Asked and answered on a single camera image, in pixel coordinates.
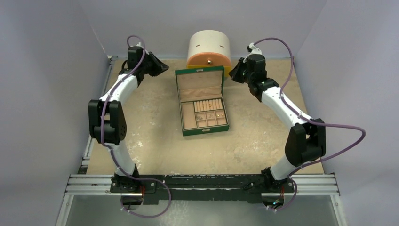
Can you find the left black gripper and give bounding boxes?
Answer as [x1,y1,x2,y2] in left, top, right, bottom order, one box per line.
[140,52,168,78]

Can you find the green jewelry box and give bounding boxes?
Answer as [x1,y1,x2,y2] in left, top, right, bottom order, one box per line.
[175,66,230,136]

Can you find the green jewelry tray insert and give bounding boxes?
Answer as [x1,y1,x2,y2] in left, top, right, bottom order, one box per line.
[180,97,229,131]

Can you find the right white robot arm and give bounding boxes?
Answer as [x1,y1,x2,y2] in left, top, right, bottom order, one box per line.
[229,54,326,192]

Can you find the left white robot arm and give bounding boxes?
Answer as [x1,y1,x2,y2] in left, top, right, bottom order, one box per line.
[88,45,169,193]

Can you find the white orange round drawer box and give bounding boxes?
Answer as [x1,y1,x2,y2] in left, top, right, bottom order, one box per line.
[186,30,232,78]

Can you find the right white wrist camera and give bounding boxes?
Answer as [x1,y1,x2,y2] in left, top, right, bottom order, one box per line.
[244,42,262,62]

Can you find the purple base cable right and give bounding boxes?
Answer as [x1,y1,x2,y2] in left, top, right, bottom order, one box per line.
[265,178,298,213]

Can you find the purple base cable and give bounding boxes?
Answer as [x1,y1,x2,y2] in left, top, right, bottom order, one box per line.
[120,178,173,219]
[265,178,298,213]

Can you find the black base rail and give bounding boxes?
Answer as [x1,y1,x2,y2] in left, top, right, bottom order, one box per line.
[110,174,294,205]

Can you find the aluminium frame rail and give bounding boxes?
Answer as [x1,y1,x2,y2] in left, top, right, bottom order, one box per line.
[54,55,119,226]

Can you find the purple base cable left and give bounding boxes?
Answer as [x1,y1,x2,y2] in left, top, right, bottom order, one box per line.
[120,178,173,219]

